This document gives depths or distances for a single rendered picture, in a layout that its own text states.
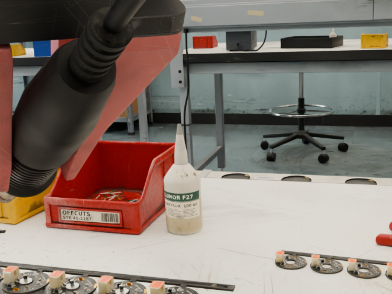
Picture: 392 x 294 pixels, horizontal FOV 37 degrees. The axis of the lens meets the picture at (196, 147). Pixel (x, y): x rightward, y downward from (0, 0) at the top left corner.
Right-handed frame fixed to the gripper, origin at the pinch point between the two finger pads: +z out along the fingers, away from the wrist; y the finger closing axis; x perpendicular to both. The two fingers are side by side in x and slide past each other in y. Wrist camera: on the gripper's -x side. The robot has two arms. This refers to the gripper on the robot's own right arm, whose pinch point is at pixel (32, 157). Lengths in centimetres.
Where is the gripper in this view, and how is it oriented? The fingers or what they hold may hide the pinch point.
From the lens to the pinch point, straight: 21.4
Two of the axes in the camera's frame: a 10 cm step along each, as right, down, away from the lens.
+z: -1.7, 7.7, 6.1
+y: -8.9, 1.5, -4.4
